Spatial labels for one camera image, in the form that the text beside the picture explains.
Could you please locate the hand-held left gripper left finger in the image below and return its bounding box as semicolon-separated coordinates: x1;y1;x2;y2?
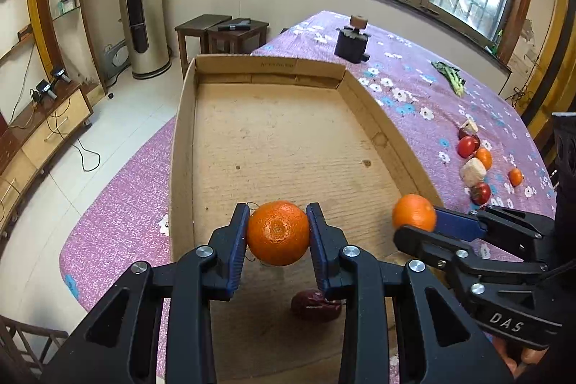
40;203;251;384

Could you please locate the person's right hand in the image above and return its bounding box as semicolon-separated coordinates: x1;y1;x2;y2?
491;335;543;380

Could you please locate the red tomato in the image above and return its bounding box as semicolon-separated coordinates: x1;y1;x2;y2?
456;135;481;158
470;181;491;205

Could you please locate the green leafy vegetable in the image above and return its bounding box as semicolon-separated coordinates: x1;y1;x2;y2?
431;60;467;98

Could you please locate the wooden chair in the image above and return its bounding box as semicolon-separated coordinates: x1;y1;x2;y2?
0;314;69;384

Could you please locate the wooden tv cabinet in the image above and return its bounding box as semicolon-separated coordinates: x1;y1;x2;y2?
0;82;94;229

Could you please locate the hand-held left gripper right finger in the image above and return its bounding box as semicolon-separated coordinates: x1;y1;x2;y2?
306;202;514;384

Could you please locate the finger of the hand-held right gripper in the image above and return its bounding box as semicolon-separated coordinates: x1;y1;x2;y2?
393;224;564;349
434;205;557;264

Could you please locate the black remote control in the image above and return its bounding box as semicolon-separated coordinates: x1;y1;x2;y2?
217;19;252;32

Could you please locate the cardboard box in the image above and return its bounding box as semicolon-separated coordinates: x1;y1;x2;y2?
168;55;446;384

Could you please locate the purple floral bed sheet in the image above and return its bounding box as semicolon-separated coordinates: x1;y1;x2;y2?
58;10;559;384

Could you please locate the medium orange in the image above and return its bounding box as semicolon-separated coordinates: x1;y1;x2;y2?
474;147;494;171

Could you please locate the black cylindrical holder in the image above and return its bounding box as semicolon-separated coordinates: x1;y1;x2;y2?
334;26;372;63

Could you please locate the large orange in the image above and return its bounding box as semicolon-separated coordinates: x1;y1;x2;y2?
246;200;311;267
392;194;438;232

